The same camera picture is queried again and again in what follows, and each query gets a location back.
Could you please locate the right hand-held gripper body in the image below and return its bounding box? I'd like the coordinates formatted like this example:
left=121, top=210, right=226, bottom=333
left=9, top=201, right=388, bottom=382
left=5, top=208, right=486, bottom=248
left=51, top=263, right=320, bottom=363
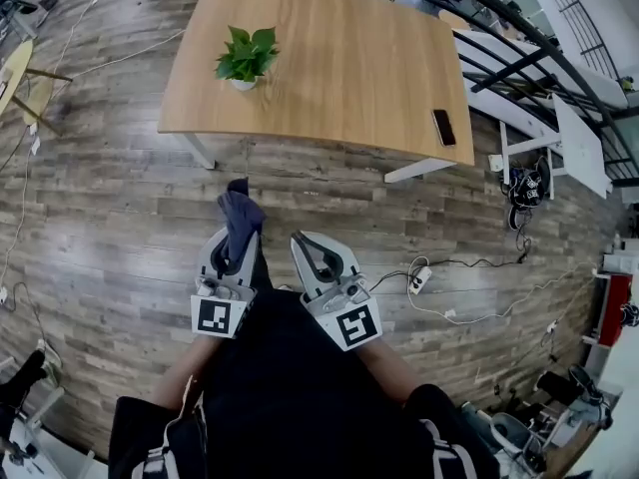
left=299, top=271, right=384, bottom=352

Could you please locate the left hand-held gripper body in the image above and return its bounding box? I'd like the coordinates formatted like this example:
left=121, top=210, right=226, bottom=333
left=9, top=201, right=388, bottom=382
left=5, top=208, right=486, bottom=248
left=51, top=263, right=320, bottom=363
left=191, top=271, right=259, bottom=341

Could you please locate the dark blue cloth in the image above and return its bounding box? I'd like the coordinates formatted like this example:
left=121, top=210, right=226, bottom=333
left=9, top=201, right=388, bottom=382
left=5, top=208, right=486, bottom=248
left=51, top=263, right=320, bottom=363
left=217, top=177, right=267, bottom=269

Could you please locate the green potted plant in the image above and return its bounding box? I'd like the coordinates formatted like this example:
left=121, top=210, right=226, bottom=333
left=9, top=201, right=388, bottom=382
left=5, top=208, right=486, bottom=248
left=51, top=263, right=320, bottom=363
left=214, top=25, right=281, bottom=93

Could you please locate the person's right forearm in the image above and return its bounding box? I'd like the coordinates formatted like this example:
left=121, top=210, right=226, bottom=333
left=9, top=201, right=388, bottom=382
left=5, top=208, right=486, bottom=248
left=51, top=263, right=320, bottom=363
left=361, top=336, right=425, bottom=408

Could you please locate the person's left forearm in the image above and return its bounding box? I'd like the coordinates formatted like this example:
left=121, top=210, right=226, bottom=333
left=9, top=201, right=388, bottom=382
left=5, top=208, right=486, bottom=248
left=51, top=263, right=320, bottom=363
left=149, top=334, right=224, bottom=413

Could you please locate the white power strip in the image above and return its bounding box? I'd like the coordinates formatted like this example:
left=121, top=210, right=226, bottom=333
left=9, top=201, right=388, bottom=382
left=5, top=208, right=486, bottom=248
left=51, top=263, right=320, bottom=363
left=407, top=265, right=433, bottom=296

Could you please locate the person's black clothing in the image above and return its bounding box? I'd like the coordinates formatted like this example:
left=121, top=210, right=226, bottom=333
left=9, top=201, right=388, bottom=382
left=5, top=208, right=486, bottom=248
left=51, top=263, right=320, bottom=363
left=107, top=254, right=500, bottom=479

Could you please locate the white table leg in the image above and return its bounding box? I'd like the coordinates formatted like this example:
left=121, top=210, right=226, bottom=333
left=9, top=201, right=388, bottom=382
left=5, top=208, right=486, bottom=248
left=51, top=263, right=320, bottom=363
left=174, top=132, right=217, bottom=171
left=383, top=157, right=458, bottom=184

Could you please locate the black smartphone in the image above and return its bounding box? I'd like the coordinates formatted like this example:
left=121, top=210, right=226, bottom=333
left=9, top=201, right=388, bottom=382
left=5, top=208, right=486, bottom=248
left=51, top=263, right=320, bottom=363
left=431, top=109, right=457, bottom=148

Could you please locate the gray office chair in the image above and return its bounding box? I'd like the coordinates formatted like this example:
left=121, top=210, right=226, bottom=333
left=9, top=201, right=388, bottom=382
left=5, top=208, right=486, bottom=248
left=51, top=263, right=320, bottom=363
left=491, top=411, right=545, bottom=473

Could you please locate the black patterned device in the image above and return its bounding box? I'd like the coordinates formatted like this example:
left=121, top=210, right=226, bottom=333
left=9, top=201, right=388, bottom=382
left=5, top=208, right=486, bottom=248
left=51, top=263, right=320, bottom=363
left=506, top=160, right=553, bottom=232

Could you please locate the white corner desk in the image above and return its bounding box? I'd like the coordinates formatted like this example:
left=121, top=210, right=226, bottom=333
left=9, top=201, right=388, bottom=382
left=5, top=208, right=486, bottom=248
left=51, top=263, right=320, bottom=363
left=0, top=356, right=109, bottom=479

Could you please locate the white desk with side panel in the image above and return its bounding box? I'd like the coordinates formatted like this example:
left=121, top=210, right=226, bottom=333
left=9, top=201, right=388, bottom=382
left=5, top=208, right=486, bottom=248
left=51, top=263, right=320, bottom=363
left=498, top=92, right=615, bottom=199

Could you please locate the red cabinet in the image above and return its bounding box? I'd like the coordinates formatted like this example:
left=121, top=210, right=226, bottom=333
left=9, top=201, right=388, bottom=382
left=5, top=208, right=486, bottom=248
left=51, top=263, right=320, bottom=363
left=596, top=271, right=635, bottom=348

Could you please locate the round yellow side table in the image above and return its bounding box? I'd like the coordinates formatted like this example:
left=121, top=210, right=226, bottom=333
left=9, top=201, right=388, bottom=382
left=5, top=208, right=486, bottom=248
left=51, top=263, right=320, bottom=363
left=0, top=37, right=74, bottom=137

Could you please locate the long white desk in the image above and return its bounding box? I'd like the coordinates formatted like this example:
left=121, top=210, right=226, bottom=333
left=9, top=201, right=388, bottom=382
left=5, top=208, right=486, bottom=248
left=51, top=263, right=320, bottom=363
left=453, top=27, right=630, bottom=139

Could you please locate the white power strip cable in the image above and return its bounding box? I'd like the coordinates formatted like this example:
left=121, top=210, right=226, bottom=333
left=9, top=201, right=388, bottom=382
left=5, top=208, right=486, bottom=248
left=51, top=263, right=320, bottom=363
left=406, top=254, right=598, bottom=326

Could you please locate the person's left backpack strap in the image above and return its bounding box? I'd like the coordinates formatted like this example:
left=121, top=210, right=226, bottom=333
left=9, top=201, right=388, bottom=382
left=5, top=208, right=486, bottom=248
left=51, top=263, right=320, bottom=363
left=132, top=401, right=209, bottom=479

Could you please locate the person's backpack strap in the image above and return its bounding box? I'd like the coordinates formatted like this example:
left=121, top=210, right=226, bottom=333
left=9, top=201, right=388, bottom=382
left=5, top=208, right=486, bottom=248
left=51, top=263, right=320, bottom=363
left=132, top=401, right=209, bottom=479
left=418, top=416, right=475, bottom=479

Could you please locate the person's right backpack strap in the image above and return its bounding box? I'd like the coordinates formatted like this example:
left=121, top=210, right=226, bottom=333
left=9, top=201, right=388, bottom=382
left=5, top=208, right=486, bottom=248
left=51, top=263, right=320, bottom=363
left=418, top=416, right=475, bottom=479

